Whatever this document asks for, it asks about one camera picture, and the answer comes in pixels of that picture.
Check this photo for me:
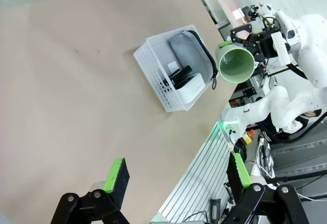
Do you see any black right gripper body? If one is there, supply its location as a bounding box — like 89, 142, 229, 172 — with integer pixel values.
251, 31, 278, 63

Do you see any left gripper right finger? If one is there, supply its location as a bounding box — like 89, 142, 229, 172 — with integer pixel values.
219, 152, 310, 224

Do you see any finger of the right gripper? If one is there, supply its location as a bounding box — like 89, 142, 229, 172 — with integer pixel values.
218, 24, 253, 49
252, 61, 268, 77

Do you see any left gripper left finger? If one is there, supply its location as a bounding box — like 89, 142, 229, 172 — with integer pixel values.
50, 157, 131, 224

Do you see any light green plastic cup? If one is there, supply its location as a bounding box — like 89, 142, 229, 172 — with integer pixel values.
215, 42, 256, 84

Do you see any white digital alarm clock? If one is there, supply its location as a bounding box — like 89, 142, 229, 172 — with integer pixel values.
175, 73, 207, 105

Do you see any white perforated plastic basket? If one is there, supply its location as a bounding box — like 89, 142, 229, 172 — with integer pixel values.
133, 24, 214, 113

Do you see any pink board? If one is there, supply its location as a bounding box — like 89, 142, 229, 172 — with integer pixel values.
216, 0, 252, 35

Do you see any red yellow emergency stop button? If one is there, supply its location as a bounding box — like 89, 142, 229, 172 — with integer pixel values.
241, 129, 256, 145

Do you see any control box with red display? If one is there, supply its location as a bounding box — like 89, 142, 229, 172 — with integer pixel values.
228, 81, 259, 107

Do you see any white translucent box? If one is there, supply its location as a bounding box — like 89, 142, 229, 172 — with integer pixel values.
193, 0, 230, 24

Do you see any black tripod leg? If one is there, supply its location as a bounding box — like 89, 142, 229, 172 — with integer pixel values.
267, 167, 327, 185

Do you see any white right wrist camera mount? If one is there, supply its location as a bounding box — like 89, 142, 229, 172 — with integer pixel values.
271, 32, 292, 65

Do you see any aluminium slotted base plate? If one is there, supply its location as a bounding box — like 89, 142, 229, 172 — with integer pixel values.
150, 121, 247, 224

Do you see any thick black cable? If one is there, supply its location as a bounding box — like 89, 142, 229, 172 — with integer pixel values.
258, 109, 327, 143

